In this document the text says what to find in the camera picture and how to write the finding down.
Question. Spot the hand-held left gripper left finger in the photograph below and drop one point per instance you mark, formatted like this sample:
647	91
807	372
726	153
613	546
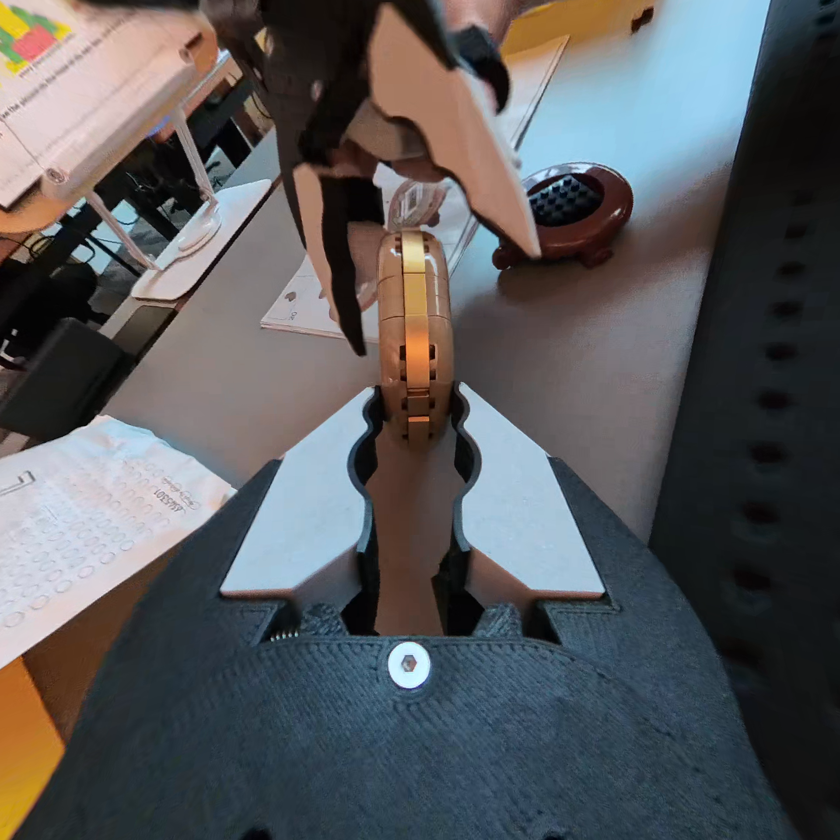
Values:
302	518

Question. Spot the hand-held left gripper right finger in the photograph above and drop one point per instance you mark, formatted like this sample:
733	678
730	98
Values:
525	518

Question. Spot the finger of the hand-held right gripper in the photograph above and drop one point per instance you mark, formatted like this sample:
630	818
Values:
315	216
446	124

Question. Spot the tan brick pot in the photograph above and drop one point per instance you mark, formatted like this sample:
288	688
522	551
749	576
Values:
417	328

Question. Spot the white instruction booklet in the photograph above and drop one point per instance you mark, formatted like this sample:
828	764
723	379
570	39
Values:
295	302

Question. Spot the white stand base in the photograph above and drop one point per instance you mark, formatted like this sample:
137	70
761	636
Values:
216	223

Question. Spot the yellow plastic bin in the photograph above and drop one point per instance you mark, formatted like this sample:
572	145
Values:
577	26
26	754

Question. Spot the white printed paper bag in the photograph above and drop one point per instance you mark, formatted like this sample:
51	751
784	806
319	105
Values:
98	525

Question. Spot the wooden instruction board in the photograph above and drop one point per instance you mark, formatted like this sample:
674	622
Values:
98	98

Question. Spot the black perforated edge pad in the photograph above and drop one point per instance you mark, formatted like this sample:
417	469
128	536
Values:
754	394

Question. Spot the black rectangular box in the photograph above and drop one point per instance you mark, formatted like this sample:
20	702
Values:
59	380

